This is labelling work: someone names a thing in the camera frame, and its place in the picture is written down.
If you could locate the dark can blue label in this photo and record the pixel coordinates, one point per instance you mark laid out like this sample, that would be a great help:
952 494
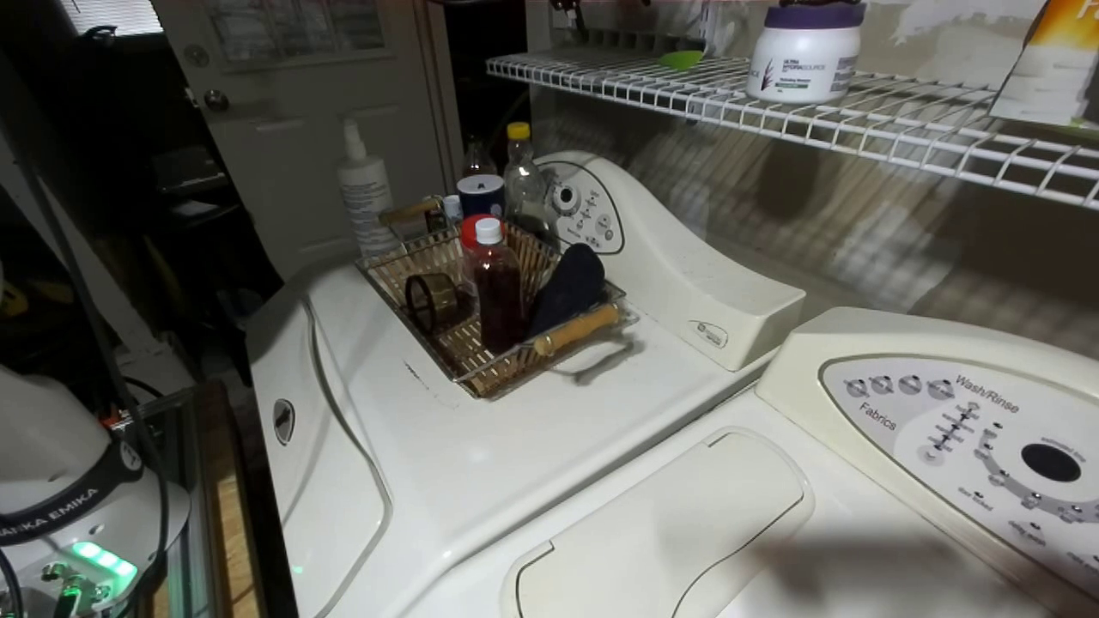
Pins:
480 194

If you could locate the white pump bottle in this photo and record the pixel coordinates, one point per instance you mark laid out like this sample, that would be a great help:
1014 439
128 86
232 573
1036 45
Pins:
366 201

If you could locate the white dryer with dial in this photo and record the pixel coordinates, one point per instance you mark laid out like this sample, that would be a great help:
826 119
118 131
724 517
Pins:
708 517

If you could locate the light green object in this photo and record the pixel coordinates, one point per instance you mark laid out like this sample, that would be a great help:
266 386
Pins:
683 58

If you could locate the white jar purple lid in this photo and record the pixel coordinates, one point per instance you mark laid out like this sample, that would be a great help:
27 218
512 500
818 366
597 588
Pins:
800 57

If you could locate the clear jar white lid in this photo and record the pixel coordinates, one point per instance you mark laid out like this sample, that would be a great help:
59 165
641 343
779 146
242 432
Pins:
474 154

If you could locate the dark folded cloth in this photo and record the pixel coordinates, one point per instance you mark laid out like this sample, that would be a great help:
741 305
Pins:
566 287

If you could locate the wicker basket tray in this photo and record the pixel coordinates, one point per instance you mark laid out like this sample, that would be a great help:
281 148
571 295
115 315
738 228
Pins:
480 366

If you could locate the white panel door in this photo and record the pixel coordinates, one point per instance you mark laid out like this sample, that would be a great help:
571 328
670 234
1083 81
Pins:
343 113

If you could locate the orange and white box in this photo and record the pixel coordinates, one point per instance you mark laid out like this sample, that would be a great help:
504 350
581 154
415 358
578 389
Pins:
1053 68

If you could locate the grey metal stand beam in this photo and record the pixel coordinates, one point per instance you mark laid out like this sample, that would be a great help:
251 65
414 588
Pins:
68 242

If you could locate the white washer with basket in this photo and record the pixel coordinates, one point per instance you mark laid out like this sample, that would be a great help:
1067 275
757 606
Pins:
456 456

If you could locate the clear bottle yellow cap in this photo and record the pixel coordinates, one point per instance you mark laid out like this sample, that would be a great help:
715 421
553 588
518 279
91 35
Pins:
526 184

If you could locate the red liquid bottle white cap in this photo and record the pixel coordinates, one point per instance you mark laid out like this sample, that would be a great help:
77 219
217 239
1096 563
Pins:
500 303

